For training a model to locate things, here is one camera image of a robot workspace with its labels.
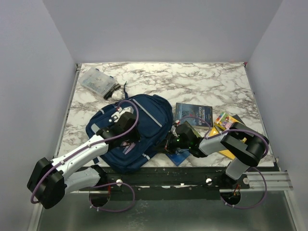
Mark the colourful children's book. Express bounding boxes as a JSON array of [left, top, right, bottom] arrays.
[[214, 112, 240, 130]]

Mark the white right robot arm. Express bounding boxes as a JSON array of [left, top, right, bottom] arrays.
[[165, 122, 269, 189]]

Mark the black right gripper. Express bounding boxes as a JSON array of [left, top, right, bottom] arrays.
[[154, 131, 191, 155]]

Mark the yellow notebook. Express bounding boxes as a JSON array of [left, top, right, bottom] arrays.
[[208, 127, 235, 160]]

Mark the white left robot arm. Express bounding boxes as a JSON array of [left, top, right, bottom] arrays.
[[27, 112, 139, 209]]

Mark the purple highlighter marker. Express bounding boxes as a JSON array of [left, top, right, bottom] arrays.
[[123, 143, 135, 154]]

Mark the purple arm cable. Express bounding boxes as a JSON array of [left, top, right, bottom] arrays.
[[174, 116, 269, 209], [30, 100, 140, 212]]

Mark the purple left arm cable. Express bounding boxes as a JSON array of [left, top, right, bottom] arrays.
[[30, 100, 140, 212]]

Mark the clear plastic organiser box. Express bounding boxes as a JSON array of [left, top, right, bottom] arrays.
[[78, 67, 117, 97]]

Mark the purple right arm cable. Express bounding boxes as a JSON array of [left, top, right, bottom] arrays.
[[174, 116, 269, 209]]

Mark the aluminium extrusion rail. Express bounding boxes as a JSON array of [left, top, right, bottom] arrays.
[[37, 171, 293, 193]]

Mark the white cylindrical object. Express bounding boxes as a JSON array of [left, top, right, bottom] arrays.
[[112, 91, 125, 101]]

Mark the Animal Farm book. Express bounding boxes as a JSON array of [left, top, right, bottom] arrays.
[[167, 120, 201, 166]]

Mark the Nineteen Eighty-Four book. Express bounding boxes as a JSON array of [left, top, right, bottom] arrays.
[[174, 103, 213, 129]]

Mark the navy blue student backpack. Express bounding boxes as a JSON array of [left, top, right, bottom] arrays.
[[85, 94, 173, 173]]

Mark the black mounting base plate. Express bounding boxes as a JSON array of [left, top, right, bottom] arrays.
[[48, 163, 281, 202]]

